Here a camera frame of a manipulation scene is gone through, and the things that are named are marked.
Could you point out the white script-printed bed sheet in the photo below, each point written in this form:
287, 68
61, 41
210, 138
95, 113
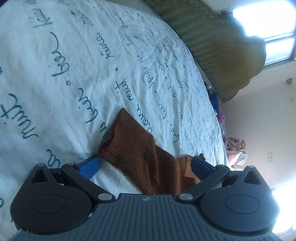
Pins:
68, 68

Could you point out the white light switch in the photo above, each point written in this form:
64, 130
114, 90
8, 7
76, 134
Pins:
269, 157

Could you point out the blue cloth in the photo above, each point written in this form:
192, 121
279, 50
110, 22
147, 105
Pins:
213, 99

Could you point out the window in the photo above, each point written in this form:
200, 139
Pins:
273, 21

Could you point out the pink and white clothes pile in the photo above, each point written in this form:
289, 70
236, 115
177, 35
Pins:
235, 151

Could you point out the purple garment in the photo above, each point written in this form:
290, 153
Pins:
221, 118

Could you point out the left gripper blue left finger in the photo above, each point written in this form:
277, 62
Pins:
79, 176

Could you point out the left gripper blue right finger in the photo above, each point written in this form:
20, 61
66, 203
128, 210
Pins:
211, 177

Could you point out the green upholstered headboard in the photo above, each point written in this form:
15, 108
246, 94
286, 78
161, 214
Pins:
219, 44

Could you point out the brown knit sweater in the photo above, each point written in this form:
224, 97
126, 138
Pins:
153, 170

